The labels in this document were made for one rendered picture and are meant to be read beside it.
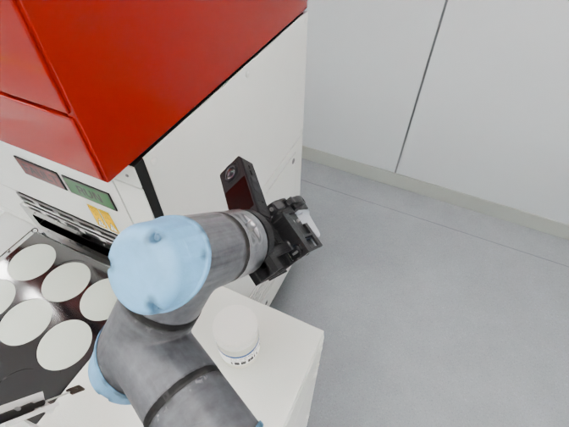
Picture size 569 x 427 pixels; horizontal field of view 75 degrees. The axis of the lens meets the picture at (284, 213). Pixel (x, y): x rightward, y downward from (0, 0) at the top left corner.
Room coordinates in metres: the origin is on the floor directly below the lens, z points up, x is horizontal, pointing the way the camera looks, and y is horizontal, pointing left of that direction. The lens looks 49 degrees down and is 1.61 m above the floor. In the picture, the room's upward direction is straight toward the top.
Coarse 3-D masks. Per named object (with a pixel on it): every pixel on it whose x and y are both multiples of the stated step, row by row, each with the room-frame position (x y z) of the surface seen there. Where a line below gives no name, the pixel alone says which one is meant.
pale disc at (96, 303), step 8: (104, 280) 0.43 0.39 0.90; (88, 288) 0.41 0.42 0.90; (96, 288) 0.41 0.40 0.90; (104, 288) 0.41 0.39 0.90; (88, 296) 0.39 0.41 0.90; (96, 296) 0.39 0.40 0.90; (104, 296) 0.39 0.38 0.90; (112, 296) 0.39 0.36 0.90; (80, 304) 0.37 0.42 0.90; (88, 304) 0.37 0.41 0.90; (96, 304) 0.37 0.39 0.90; (104, 304) 0.37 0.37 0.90; (112, 304) 0.37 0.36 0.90; (88, 312) 0.35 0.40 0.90; (96, 312) 0.35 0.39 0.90; (104, 312) 0.35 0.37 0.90; (96, 320) 0.33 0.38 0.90
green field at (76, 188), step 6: (66, 180) 0.52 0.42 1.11; (72, 186) 0.51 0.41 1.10; (78, 186) 0.51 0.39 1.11; (84, 186) 0.50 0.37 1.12; (78, 192) 0.51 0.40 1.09; (84, 192) 0.50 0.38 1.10; (90, 192) 0.49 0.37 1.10; (96, 192) 0.49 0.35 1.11; (90, 198) 0.50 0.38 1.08; (96, 198) 0.49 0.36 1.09; (102, 198) 0.48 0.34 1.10; (108, 198) 0.47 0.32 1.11; (102, 204) 0.49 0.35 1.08; (108, 204) 0.48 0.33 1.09
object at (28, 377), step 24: (48, 240) 0.54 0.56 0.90; (0, 264) 0.47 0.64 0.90; (96, 264) 0.47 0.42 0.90; (24, 288) 0.41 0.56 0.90; (72, 312) 0.35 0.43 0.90; (96, 336) 0.30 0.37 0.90; (0, 360) 0.26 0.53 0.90; (24, 360) 0.25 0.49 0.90; (0, 384) 0.21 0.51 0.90; (24, 384) 0.21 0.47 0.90; (48, 384) 0.21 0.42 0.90
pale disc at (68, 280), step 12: (72, 264) 0.47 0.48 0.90; (84, 264) 0.47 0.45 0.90; (48, 276) 0.44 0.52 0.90; (60, 276) 0.44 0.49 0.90; (72, 276) 0.44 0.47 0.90; (84, 276) 0.44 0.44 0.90; (48, 288) 0.41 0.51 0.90; (60, 288) 0.41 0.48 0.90; (72, 288) 0.41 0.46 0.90; (84, 288) 0.41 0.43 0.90; (60, 300) 0.38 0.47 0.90
